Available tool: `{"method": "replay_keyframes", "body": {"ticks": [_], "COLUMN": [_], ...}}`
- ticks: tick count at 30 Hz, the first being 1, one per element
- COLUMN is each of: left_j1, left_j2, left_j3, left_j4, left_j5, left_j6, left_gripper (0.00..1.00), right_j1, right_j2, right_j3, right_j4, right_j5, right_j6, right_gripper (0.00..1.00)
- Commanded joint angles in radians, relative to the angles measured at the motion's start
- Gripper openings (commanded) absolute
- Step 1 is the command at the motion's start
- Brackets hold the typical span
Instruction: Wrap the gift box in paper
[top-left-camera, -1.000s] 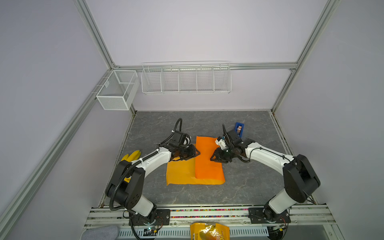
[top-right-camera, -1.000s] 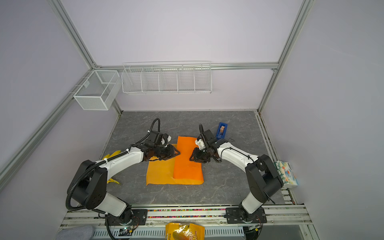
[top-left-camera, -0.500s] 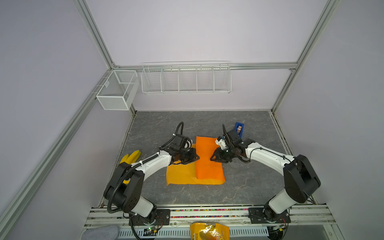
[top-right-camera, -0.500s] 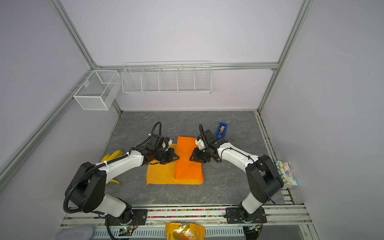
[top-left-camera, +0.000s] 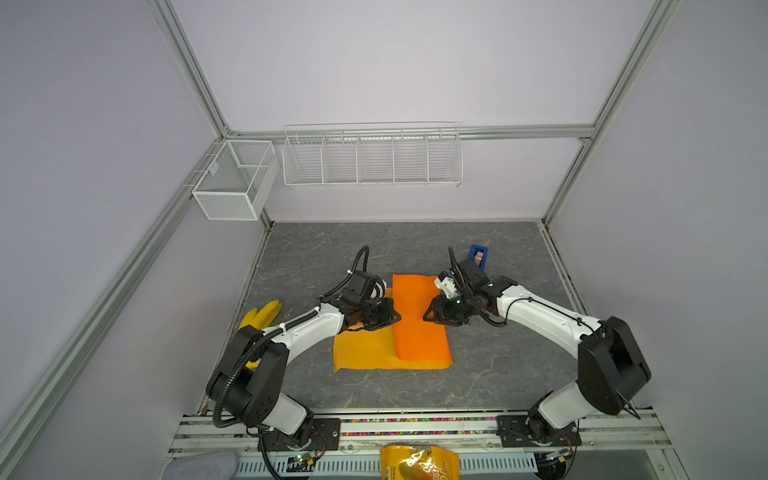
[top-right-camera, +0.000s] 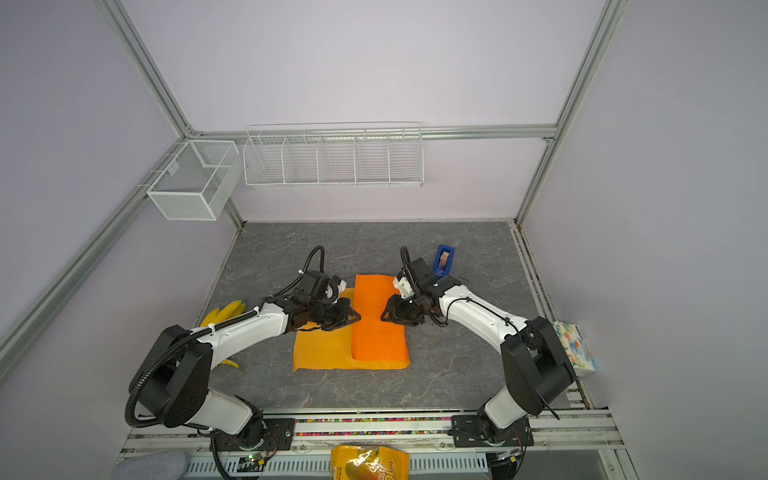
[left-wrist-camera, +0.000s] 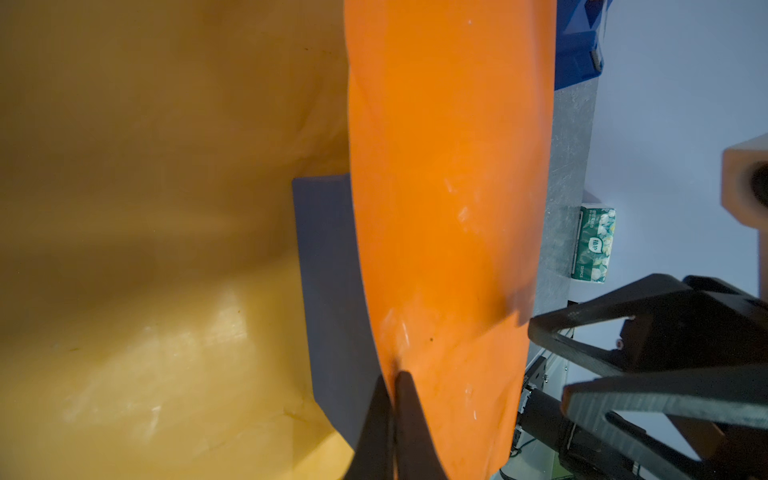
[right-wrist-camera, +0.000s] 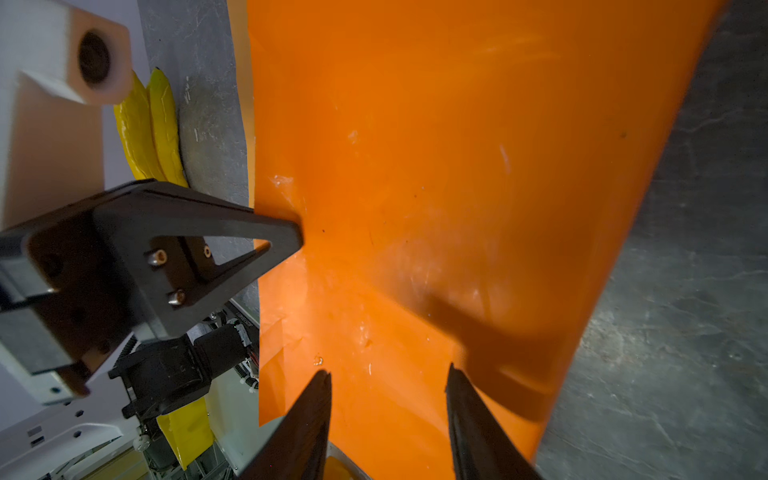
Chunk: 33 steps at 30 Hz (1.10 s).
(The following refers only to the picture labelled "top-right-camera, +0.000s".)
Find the grey cloth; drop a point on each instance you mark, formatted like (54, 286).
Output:
(170, 465)

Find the aluminium rail frame base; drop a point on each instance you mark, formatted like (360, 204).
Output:
(431, 431)

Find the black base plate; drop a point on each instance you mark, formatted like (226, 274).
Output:
(476, 431)
(270, 434)

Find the green white tissue pack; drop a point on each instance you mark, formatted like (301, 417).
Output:
(575, 348)

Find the yellow banana bunch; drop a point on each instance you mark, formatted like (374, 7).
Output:
(218, 316)

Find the blue tape dispenser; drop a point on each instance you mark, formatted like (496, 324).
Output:
(443, 260)

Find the yellow snack bag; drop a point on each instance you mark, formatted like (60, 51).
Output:
(369, 463)

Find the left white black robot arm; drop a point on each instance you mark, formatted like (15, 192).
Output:
(172, 386)

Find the white slotted cable duct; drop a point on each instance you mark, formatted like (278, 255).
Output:
(467, 465)

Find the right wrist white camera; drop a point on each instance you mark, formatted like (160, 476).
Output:
(404, 287)

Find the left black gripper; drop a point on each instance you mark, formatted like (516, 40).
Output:
(343, 317)

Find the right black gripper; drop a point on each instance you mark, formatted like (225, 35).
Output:
(396, 313)

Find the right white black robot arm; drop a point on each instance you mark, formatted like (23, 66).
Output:
(536, 367)

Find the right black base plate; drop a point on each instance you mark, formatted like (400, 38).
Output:
(476, 431)

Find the white mesh square basket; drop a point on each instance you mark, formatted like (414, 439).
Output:
(198, 180)

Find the white wire long shelf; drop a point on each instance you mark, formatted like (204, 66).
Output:
(347, 154)

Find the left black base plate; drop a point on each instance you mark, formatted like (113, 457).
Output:
(270, 434)

